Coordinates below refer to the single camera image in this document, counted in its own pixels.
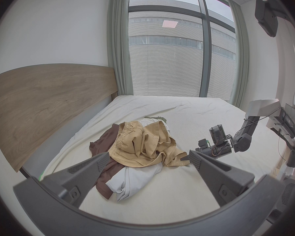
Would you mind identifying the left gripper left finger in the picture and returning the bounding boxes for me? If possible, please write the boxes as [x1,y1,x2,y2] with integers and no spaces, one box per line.
[42,152,110,207]

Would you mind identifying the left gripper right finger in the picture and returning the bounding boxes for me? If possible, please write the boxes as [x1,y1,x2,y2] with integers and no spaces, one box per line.
[188,150,255,208]

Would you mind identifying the tan shorts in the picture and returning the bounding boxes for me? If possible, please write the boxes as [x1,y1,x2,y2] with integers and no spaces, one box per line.
[108,120,190,168]

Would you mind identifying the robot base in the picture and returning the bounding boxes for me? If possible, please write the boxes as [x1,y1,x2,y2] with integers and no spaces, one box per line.
[265,103,295,181]

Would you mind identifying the bed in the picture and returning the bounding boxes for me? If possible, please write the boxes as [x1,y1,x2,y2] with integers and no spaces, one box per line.
[0,63,289,225]

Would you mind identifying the brown garment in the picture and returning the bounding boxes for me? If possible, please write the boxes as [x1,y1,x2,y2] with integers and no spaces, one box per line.
[89,123,128,200]

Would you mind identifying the green garment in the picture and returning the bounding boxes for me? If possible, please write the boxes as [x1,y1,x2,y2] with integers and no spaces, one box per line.
[145,116,167,123]

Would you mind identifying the pale blue garment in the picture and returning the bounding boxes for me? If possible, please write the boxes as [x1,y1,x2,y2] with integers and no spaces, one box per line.
[105,162,163,202]

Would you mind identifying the window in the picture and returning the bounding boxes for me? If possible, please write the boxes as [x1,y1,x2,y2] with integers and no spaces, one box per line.
[128,0,236,102]

